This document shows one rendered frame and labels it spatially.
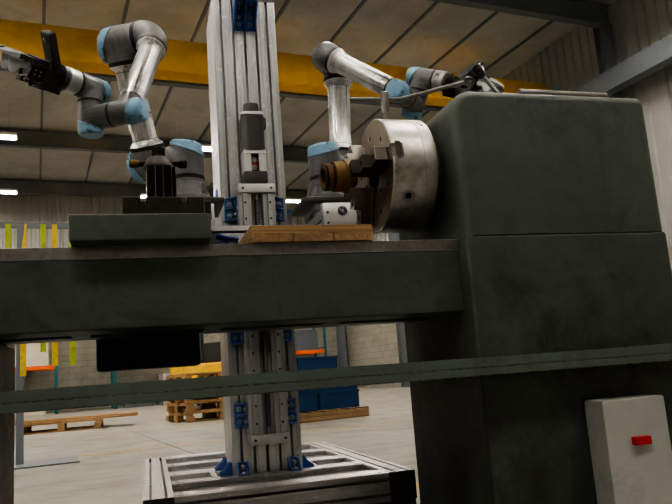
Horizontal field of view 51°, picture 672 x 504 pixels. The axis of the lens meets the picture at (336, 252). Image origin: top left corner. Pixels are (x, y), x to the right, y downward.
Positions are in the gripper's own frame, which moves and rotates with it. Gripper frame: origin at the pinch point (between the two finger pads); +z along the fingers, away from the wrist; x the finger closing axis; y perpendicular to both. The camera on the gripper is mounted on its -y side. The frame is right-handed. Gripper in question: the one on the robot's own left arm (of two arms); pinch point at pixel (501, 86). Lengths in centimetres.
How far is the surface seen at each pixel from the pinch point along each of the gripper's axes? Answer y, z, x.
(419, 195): 73, 12, 38
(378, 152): 70, 0, 48
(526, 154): 51, 32, 35
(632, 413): 99, 74, 7
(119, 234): 125, -27, 78
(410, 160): 68, 8, 45
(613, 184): 44, 52, 19
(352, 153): 65, -14, 37
